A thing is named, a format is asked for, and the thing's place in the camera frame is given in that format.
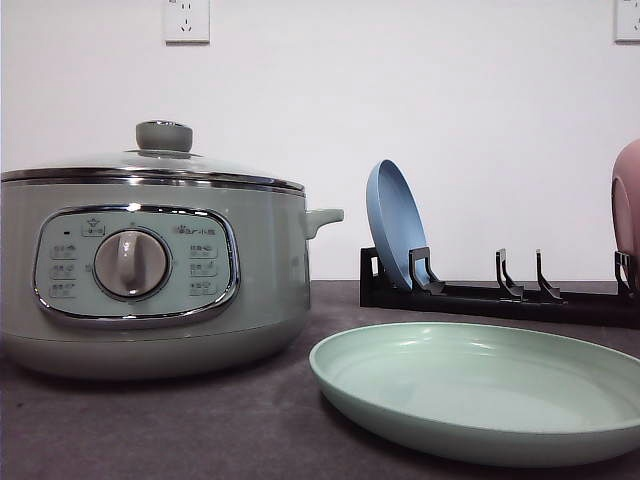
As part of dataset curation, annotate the glass steamer lid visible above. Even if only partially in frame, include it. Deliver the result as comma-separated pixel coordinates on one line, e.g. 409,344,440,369
0,121,305,195

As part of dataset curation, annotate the green plate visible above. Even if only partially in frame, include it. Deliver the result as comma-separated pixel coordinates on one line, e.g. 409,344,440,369
309,321,640,467

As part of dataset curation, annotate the blue plate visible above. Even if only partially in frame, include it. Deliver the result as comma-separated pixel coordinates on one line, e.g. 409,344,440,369
366,159,430,290

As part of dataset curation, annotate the black plate rack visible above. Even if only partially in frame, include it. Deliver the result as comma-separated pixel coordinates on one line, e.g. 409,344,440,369
360,247,640,328

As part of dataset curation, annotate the green electric steamer pot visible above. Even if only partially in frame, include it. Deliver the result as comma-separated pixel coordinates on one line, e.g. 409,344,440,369
0,179,343,380

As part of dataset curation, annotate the pink plate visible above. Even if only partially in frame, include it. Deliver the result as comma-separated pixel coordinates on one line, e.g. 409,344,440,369
611,139,640,292

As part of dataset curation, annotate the white wall socket left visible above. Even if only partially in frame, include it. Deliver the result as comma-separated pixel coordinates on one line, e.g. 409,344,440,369
163,0,211,47

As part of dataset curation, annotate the white wall socket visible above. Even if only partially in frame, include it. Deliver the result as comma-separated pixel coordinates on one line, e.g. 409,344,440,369
607,0,640,48
163,0,211,47

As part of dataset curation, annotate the white wall socket right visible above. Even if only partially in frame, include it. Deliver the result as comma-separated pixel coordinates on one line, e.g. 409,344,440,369
607,0,640,48

